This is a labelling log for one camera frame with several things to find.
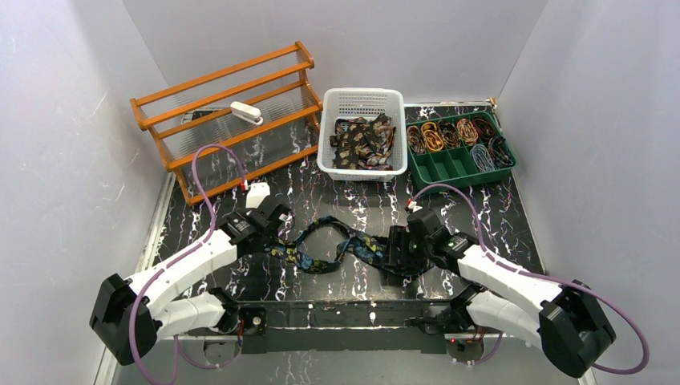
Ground blue floral tie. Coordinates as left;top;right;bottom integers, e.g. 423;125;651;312
264;216;399;274

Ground rolled light blue tie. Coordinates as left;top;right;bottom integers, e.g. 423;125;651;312
470;144;496;172

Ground rolled dark brown tie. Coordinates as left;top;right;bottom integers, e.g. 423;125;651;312
437;120;463;148

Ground rolled orange brown tie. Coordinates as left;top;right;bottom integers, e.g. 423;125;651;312
456;119;479;146

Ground rolled dark red tie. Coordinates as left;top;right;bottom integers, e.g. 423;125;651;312
472;116;496;142

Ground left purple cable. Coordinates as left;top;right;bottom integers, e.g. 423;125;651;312
128;144;251;385

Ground rolled yellow tie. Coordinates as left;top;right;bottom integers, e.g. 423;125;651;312
420;122;445;152

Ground white plastic basket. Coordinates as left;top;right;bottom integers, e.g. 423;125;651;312
317;87;408;182

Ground orange wooden rack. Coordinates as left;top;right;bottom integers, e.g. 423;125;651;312
130;41;322;205

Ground rolled multicolour tie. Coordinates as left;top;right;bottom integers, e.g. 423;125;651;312
407;125;427;154

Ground green divided tray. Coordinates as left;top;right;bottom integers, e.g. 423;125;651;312
407;111;516;193

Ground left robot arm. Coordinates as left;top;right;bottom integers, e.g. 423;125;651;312
89;197;396;366

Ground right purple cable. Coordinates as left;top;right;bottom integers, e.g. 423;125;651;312
407;184;651;375

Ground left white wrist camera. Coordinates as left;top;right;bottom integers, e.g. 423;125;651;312
245;182;270;209

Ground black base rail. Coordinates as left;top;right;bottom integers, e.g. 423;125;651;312
185;300;503;367

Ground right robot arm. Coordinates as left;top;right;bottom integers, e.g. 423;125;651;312
387;209;617;378

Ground white stapler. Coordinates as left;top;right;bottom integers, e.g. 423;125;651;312
229;101;264;126

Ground rolled dark navy tie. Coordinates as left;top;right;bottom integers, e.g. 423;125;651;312
487;136;515;168

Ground dark brown patterned tie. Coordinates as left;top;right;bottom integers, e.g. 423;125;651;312
330;113;396;171

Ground purple cable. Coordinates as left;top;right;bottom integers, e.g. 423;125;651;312
407;184;651;375
128;144;251;385

